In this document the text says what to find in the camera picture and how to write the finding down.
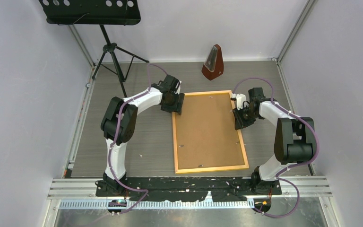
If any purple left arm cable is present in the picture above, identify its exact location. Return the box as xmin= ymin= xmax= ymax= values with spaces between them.
xmin=107 ymin=64 xmax=170 ymax=215

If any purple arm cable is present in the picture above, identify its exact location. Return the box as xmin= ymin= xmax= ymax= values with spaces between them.
xmin=232 ymin=77 xmax=320 ymax=219
xmin=107 ymin=64 xmax=170 ymax=215

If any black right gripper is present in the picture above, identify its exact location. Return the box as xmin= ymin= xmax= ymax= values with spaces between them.
xmin=233 ymin=105 xmax=259 ymax=131

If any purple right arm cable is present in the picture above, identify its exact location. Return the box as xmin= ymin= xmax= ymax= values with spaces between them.
xmin=232 ymin=77 xmax=320 ymax=219

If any yellow wooden picture frame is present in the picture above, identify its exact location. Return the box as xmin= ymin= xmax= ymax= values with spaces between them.
xmin=171 ymin=90 xmax=250 ymax=175

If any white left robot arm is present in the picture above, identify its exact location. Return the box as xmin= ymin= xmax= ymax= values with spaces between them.
xmin=100 ymin=75 xmax=185 ymax=196

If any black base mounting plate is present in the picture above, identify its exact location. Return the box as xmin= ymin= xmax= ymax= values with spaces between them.
xmin=95 ymin=176 xmax=282 ymax=202

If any brown backing board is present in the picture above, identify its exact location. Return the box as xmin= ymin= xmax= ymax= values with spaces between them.
xmin=175 ymin=93 xmax=246 ymax=170

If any brown metronome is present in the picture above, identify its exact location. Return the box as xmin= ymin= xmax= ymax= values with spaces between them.
xmin=201 ymin=44 xmax=224 ymax=80

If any black music stand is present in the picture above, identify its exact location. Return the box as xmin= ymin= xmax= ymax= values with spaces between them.
xmin=39 ymin=0 xmax=149 ymax=97

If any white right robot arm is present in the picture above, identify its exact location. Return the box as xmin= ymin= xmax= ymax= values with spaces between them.
xmin=231 ymin=87 xmax=317 ymax=194

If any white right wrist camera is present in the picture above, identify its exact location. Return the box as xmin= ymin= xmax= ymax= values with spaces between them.
xmin=231 ymin=93 xmax=247 ymax=110

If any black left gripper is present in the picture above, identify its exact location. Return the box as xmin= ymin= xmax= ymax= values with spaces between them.
xmin=162 ymin=92 xmax=184 ymax=115

